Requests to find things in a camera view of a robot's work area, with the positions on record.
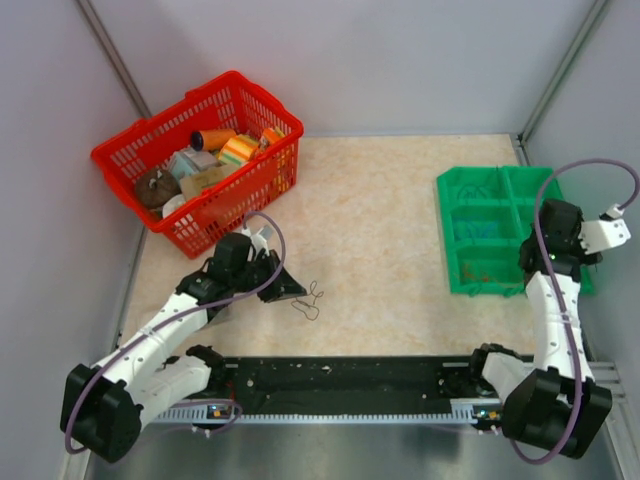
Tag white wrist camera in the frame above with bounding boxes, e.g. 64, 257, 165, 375
579, 204, 631, 254
241, 225, 274, 260

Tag brown cardboard box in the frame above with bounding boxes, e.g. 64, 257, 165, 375
180, 165, 238, 201

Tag brown round bun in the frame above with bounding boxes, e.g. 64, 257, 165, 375
134, 167, 181, 210

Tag green compartment tray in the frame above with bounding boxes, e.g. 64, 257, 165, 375
436, 165, 596, 299

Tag yellow striped sponge pack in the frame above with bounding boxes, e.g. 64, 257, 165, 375
218, 134, 260, 166

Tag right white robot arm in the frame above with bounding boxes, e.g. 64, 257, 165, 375
466, 199, 613, 459

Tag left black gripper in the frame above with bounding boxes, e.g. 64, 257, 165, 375
231, 249, 306, 303

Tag pale blue box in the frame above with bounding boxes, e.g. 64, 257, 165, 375
167, 147, 220, 180

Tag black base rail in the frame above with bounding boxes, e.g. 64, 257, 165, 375
192, 356, 496, 416

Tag red plastic shopping basket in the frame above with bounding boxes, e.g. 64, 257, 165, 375
91, 71, 304, 258

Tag white round lid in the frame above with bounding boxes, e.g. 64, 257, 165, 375
161, 194, 186, 218

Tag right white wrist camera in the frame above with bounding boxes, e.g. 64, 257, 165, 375
579, 204, 631, 254

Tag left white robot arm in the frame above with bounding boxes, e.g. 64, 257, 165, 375
60, 226, 306, 463

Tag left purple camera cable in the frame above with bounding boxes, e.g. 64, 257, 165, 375
64, 210, 287, 455

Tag orange snack packet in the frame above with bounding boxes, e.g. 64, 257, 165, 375
259, 127, 285, 151

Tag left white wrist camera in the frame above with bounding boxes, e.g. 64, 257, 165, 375
241, 225, 274, 260

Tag thin red wire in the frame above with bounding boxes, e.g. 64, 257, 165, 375
452, 262, 521, 296

